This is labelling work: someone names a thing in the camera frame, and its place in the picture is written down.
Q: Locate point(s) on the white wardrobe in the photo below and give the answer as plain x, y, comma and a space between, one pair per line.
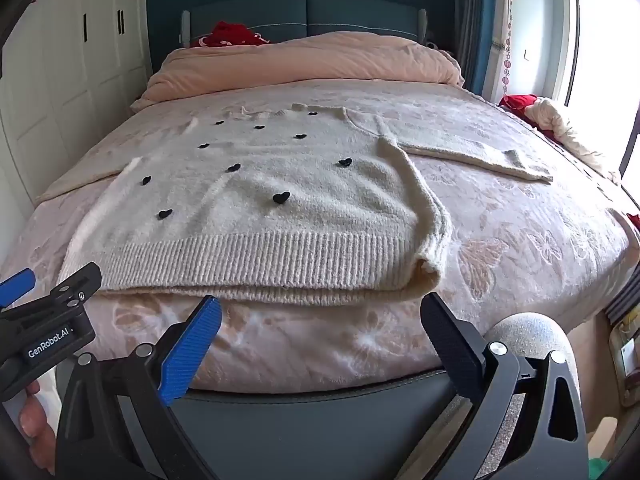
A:
50, 85

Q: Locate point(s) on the grey bed rail post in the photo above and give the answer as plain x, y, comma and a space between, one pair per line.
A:
423, 25
185, 25

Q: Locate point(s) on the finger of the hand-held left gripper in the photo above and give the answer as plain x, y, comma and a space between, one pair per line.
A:
75, 285
15, 285

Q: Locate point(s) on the beige storage box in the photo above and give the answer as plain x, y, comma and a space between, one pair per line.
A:
624, 355

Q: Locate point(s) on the window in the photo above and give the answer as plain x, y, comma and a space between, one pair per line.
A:
600, 60

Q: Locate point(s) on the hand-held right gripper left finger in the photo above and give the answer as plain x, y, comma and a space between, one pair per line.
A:
192, 355

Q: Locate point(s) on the teal bed headboard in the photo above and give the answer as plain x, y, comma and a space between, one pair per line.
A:
350, 10

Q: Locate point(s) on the green cloth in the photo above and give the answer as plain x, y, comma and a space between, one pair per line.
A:
599, 467

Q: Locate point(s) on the red hanging window ornament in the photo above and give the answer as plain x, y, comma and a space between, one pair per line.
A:
506, 55

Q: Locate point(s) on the peach duvet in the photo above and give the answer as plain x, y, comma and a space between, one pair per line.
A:
300, 60

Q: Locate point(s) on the red cloth with white trim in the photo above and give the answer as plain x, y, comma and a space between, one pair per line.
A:
232, 34

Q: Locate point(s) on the cream sweater with black hearts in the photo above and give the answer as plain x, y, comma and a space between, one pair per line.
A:
300, 220

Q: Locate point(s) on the grey curtain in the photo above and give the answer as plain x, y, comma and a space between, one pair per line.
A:
470, 20

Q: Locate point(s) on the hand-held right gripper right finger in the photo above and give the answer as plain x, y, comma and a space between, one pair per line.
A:
450, 342

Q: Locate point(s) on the person's left hand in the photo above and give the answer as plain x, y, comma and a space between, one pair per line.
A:
32, 415

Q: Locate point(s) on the cream fringed blanket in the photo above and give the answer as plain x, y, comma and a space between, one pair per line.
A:
567, 132

